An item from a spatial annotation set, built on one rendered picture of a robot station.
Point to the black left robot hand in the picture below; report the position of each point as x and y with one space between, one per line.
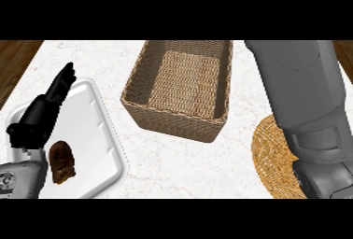
38 115

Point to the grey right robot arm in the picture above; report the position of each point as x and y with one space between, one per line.
303 102

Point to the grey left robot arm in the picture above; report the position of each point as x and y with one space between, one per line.
17 179

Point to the brown wicker basket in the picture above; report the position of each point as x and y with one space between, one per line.
181 90

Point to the round woven yellow placemat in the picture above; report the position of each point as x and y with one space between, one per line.
270 158

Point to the white plastic tray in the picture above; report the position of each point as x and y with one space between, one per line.
87 140

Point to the brown bread piece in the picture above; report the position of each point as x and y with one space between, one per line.
62 161

